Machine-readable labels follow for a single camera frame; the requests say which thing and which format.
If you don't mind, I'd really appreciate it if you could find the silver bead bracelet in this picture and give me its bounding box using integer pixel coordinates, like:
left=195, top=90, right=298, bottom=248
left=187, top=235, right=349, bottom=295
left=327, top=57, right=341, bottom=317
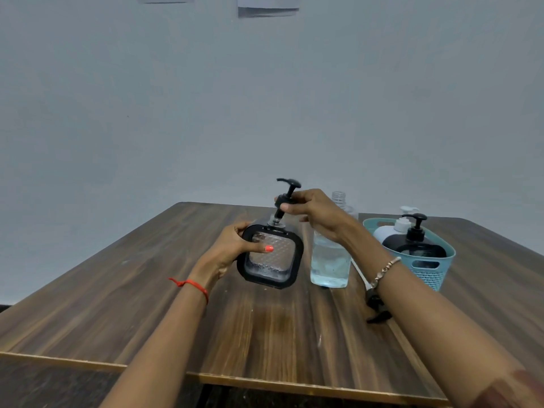
left=370, top=256, right=402, bottom=290

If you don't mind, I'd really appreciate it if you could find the person's left hand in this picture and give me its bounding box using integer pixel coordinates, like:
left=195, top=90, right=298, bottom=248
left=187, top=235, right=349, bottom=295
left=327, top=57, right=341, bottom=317
left=189, top=220, right=275, bottom=294

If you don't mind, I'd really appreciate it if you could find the person's right hand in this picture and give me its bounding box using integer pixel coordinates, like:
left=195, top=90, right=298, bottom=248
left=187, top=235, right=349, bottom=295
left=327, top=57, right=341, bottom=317
left=275, top=189, right=364, bottom=247

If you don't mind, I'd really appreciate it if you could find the teal plastic basket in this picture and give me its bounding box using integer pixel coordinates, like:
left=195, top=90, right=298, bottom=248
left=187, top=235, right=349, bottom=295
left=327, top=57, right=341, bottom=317
left=362, top=216, right=457, bottom=292

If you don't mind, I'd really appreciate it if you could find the black pump with short tube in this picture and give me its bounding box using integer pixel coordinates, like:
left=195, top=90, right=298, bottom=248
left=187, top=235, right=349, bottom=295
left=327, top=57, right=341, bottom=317
left=401, top=212, right=428, bottom=243

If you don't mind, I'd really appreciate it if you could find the maroon sleeve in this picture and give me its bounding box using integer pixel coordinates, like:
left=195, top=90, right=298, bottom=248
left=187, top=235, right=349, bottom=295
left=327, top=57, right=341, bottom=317
left=469, top=369, right=544, bottom=408

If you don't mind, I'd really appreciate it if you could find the person's left forearm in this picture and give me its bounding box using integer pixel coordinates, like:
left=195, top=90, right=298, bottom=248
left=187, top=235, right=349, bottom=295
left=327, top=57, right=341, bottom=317
left=100, top=275, right=213, bottom=408

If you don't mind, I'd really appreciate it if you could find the white pump head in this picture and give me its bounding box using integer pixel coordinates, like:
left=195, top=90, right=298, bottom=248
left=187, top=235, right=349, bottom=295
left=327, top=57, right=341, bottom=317
left=393, top=205, right=420, bottom=234

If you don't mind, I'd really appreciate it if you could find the paper sheet with text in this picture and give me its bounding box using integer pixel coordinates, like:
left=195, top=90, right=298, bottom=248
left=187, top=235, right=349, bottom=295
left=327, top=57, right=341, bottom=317
left=237, top=0, right=300, bottom=10

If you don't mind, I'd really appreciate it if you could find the black square dispenser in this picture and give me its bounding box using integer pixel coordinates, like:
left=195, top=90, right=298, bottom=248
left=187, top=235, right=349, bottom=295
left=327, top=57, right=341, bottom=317
left=381, top=233, right=448, bottom=258
left=236, top=216, right=305, bottom=290

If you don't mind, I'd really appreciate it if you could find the tall clear plastic bottle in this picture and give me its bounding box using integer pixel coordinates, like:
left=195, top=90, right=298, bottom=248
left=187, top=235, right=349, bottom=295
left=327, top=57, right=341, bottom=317
left=309, top=191, right=359, bottom=289

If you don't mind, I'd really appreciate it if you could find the black pump with long tube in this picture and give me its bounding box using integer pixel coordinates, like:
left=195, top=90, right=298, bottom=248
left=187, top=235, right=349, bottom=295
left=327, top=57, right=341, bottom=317
left=351, top=258, right=393, bottom=324

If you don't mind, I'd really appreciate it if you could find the red thread bracelet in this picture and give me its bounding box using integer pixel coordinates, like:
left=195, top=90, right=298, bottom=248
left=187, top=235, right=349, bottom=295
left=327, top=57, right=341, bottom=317
left=168, top=277, right=210, bottom=305

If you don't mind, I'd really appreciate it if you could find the person's right forearm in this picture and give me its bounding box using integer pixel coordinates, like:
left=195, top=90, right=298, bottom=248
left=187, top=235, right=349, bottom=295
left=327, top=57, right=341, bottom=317
left=346, top=227, right=544, bottom=408

